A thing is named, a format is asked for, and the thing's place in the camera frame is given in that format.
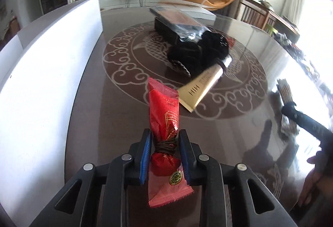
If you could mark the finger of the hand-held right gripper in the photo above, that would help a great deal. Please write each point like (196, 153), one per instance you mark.
(290, 110)

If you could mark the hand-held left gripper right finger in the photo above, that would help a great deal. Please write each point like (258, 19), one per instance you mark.
(184, 159)

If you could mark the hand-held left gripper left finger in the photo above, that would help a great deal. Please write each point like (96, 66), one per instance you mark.
(145, 159)

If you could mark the bundle of beige sticks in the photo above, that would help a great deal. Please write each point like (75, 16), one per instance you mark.
(285, 94)

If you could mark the red candy packet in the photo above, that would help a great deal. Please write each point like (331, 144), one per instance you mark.
(164, 109)

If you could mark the gold cream tube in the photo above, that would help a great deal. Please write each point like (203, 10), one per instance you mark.
(200, 83)

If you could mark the black beaded velvet scrunchie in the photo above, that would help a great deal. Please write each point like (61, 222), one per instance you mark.
(216, 44)

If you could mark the black velvet scrunchie zigzag trim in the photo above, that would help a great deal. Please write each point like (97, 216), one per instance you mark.
(184, 55)

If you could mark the large white storage box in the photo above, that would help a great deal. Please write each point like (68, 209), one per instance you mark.
(52, 73)

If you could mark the black tray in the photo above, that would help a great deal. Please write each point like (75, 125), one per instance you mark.
(179, 18)

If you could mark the person's right hand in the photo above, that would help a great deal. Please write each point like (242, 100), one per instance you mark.
(309, 188)

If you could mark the pile of assorted clutter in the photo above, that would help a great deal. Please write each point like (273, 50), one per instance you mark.
(296, 52)

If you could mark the dark wooden chair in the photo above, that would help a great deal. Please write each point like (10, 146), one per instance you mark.
(252, 9)

